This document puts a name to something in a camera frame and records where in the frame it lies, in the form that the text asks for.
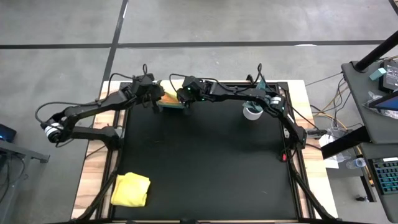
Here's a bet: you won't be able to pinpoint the dark orange microfiber towel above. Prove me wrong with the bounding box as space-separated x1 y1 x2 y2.
159 92 184 106

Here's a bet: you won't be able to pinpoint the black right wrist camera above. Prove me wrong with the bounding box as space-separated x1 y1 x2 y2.
182 76 205 95

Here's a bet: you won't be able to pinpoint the grey side desk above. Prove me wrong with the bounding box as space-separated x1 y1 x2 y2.
340 58 398 144

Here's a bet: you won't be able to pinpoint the green snake plant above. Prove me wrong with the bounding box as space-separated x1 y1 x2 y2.
244 74 275 113

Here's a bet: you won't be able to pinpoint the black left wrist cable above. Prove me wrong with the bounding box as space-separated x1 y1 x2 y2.
107 63 150 101

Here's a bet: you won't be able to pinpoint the clear plastic bottle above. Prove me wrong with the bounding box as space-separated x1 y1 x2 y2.
346 157 368 170

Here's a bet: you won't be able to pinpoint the dark tablet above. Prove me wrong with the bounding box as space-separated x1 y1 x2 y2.
368 90 398 111

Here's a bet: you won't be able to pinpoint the grey metal stand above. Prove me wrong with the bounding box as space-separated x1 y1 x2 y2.
0 139 50 224

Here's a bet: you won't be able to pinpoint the white papers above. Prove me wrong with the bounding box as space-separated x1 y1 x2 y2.
318 133 341 169

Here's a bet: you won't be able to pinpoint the white plant pot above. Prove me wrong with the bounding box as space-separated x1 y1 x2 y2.
243 105 264 121

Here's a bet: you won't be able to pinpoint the keyboard with blue keys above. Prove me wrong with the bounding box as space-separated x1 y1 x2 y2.
371 157 398 195

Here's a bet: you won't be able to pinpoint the black aluminium rig frame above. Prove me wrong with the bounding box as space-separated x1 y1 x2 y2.
71 74 340 224

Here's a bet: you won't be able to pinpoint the teal plastic bin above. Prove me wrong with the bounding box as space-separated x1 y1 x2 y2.
157 79 187 110

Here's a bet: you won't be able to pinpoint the black box device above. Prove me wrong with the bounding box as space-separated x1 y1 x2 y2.
379 58 398 94

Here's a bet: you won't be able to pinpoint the black pole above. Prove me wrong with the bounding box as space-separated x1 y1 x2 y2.
354 29 398 72

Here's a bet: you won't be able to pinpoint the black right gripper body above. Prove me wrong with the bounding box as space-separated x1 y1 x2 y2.
176 89 197 109

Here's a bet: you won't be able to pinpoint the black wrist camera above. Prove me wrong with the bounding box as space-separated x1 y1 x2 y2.
132 73 156 93
182 76 205 95

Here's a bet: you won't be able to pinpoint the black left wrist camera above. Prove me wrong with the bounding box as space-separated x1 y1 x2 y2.
132 73 156 93

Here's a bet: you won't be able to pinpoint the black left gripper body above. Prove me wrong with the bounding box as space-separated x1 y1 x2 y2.
144 83 166 108

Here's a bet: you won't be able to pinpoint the black device with blue light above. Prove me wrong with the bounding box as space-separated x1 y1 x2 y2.
0 123 17 143

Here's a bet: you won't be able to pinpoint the small teal box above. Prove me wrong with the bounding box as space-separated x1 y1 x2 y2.
369 67 387 82

